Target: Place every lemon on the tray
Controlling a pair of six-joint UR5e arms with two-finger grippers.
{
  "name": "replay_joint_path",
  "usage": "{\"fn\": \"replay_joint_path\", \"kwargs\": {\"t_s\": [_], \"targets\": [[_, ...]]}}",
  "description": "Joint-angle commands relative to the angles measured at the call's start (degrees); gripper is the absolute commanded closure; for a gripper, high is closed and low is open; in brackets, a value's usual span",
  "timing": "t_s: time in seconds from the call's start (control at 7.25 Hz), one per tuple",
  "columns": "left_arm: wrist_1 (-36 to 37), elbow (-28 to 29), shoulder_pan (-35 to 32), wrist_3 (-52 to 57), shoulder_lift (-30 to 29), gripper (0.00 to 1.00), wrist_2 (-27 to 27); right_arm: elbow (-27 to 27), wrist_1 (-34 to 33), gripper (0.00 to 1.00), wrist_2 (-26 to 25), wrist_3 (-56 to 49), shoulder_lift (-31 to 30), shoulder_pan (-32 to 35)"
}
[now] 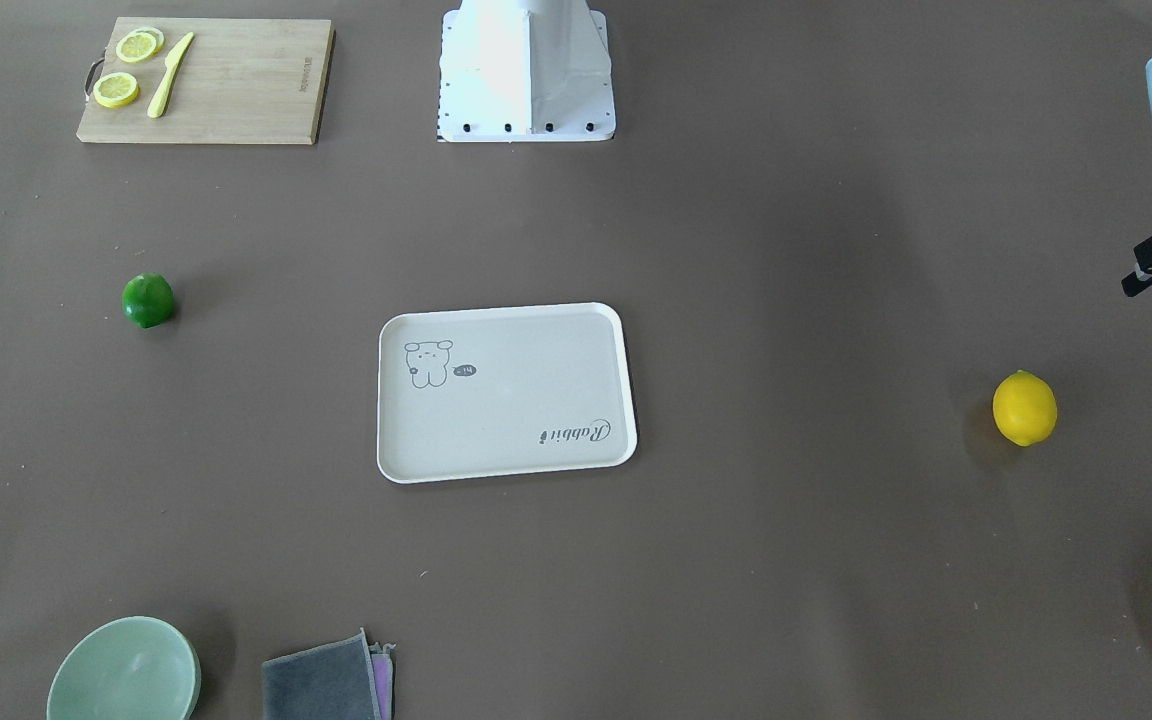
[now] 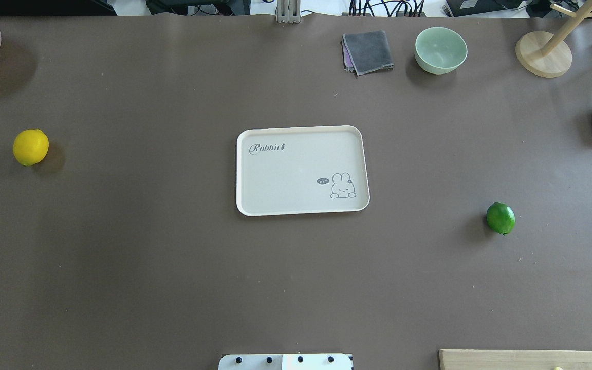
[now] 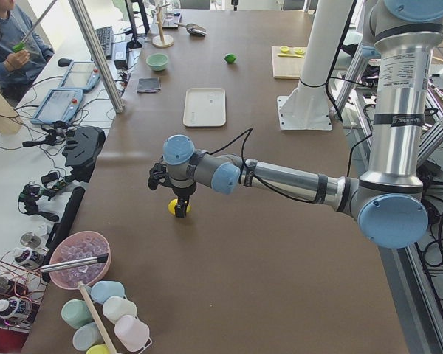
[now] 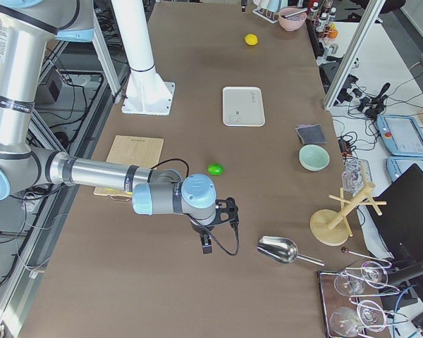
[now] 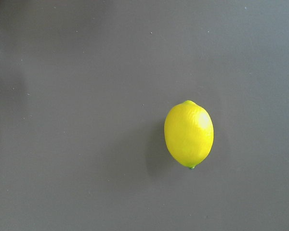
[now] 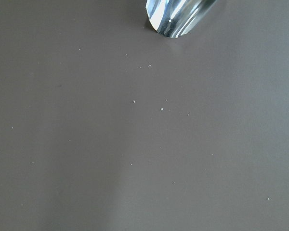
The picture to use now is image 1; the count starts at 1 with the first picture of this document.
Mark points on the yellow lemon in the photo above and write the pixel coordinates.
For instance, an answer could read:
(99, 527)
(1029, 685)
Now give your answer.
(1024, 408)

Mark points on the green lime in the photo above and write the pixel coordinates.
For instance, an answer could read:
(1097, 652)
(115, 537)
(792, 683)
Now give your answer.
(148, 300)

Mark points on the beige rabbit tray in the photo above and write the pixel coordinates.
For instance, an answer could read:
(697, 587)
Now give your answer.
(503, 391)

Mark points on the grey folded cloth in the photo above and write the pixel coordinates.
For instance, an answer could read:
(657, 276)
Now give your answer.
(350, 679)

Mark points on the yellow plastic knife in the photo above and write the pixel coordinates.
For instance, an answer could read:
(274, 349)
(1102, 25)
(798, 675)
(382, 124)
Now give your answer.
(159, 101)

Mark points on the lemon slice upper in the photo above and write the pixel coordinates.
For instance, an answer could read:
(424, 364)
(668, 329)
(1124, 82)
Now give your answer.
(140, 44)

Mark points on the lemon slice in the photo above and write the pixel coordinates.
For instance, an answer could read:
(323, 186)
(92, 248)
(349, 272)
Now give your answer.
(140, 44)
(115, 90)

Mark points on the lemon slice lower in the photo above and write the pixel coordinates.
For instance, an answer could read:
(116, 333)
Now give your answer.
(115, 90)

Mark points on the mint green bowl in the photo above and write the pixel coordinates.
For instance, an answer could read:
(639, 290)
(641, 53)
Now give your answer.
(129, 668)

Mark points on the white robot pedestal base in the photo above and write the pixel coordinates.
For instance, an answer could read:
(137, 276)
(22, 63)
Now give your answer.
(525, 72)

